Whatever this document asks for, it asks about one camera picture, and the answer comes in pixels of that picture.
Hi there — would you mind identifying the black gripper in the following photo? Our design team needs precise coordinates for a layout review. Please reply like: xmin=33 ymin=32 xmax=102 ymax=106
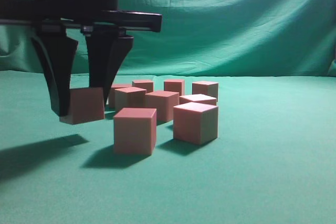
xmin=1 ymin=0 xmax=162 ymax=116

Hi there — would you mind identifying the column cube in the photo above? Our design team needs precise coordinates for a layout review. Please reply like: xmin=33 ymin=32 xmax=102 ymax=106
xmin=113 ymin=108 xmax=156 ymax=155
xmin=179 ymin=94 xmax=217 ymax=105
xmin=114 ymin=87 xmax=146 ymax=112
xmin=59 ymin=87 xmax=105 ymax=125

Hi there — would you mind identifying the placed cube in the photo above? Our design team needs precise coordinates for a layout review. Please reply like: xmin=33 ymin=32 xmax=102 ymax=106
xmin=164 ymin=79 xmax=185 ymax=95
xmin=132 ymin=80 xmax=154 ymax=93
xmin=192 ymin=81 xmax=219 ymax=100

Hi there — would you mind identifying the carried cube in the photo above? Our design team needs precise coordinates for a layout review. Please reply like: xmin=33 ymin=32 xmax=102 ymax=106
xmin=173 ymin=102 xmax=218 ymax=145
xmin=145 ymin=90 xmax=180 ymax=122

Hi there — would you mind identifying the green backdrop cloth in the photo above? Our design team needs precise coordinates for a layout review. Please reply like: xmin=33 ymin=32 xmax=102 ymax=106
xmin=0 ymin=0 xmax=336 ymax=78

